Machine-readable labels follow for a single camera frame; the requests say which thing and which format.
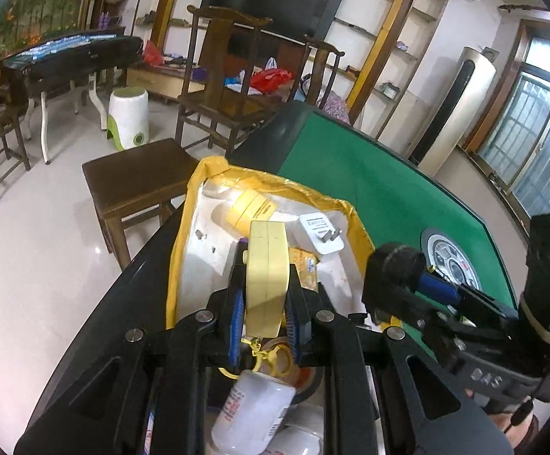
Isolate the brown wooden stool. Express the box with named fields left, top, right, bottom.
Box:
left=81, top=138, right=200, bottom=268

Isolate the dark wooden chair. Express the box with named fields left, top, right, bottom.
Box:
left=175, top=5, right=276, bottom=158
left=298, top=33, right=346, bottom=121

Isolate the yellow wipes packet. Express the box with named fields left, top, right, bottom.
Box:
left=288, top=246, right=322, bottom=292

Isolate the black tape roll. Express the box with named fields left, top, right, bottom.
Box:
left=260, top=339, right=325, bottom=406

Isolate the white power adapter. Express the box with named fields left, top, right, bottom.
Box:
left=298, top=212, right=345, bottom=256

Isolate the flower landscape painting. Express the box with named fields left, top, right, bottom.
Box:
left=0, top=0, right=93, bottom=77

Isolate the large white labelled bottle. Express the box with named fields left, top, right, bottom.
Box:
left=210, top=370, right=298, bottom=455

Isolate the black marker purple band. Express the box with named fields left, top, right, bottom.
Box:
left=362, top=242, right=428, bottom=316

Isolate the standing air conditioner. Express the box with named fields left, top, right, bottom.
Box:
left=410, top=46, right=498, bottom=176

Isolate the green felt mahjong table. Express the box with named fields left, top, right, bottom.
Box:
left=14, top=100, right=522, bottom=455

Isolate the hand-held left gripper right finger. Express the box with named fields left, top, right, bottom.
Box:
left=282, top=264, right=516, bottom=455

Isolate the floral cushion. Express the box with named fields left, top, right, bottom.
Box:
left=320, top=92, right=352, bottom=124

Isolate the red plastic bag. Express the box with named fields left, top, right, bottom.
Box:
left=143, top=40, right=165, bottom=65
left=249, top=67, right=293, bottom=94

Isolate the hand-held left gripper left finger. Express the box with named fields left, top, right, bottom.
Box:
left=14, top=239, right=252, bottom=455

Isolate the yellow cartoon case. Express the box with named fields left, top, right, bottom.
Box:
left=227, top=220, right=291, bottom=380

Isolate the small white bottle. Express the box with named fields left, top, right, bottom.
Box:
left=275, top=424, right=324, bottom=455

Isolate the barred window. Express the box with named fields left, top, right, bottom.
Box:
left=464, top=19, right=550, bottom=228

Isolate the yellow padded envelope bag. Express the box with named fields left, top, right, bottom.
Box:
left=166, top=155, right=380, bottom=455

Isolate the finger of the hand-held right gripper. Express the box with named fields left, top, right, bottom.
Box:
left=417, top=272, right=523, bottom=330
left=365, top=294, right=467, bottom=357

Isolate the round mahjong table centre panel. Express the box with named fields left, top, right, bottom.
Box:
left=419, top=226, right=483, bottom=295

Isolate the black television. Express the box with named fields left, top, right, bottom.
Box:
left=204, top=0, right=346, bottom=48

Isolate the low wooden tv cabinet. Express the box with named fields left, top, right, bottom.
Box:
left=125, top=64, right=209, bottom=105

